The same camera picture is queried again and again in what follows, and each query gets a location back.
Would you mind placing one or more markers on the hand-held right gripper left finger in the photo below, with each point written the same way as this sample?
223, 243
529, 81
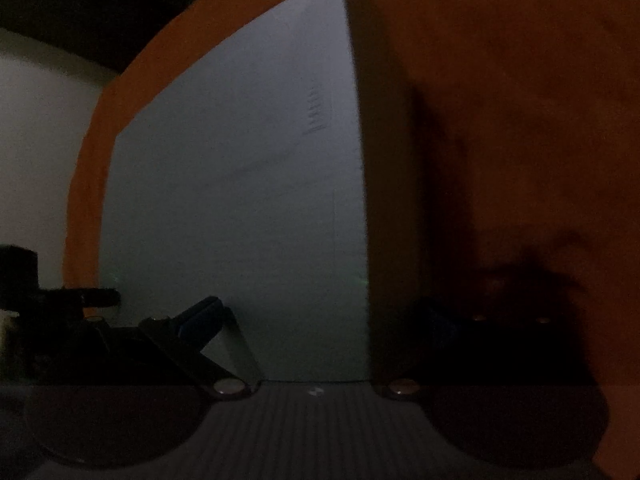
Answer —
200, 319

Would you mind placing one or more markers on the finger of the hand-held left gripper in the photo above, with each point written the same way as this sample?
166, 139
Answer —
85, 297

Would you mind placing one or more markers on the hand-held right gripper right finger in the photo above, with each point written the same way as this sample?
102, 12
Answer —
440, 327

